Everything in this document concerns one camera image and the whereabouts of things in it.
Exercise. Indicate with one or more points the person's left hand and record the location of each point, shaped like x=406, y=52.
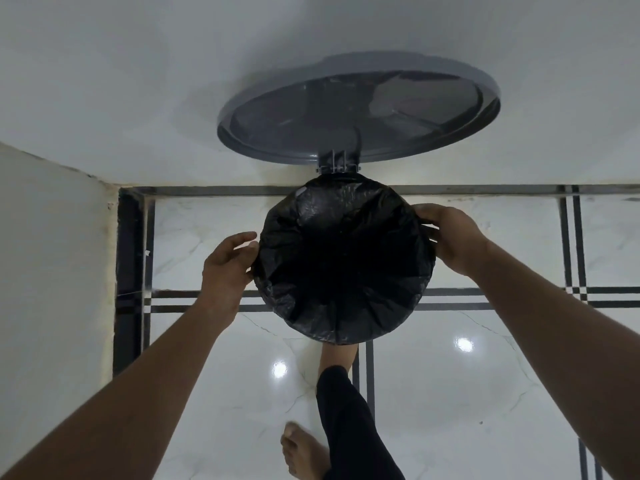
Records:
x=222, y=279

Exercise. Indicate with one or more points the person's right hand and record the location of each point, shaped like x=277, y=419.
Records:
x=460, y=242

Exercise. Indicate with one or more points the person's right thumb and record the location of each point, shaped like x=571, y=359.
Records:
x=430, y=210

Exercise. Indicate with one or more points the person's left thumb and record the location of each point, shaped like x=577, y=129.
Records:
x=236, y=240

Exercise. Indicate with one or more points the black plastic trash bag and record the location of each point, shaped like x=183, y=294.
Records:
x=345, y=259

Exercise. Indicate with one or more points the person's right forearm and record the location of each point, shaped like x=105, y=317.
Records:
x=570, y=354

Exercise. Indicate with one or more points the person's left forearm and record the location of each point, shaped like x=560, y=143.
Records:
x=125, y=404

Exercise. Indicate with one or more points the gray round bin lid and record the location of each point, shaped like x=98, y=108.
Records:
x=350, y=109

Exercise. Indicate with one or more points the person's right leg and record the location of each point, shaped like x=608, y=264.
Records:
x=350, y=424

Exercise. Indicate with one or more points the person's left foot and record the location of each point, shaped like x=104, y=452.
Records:
x=302, y=452

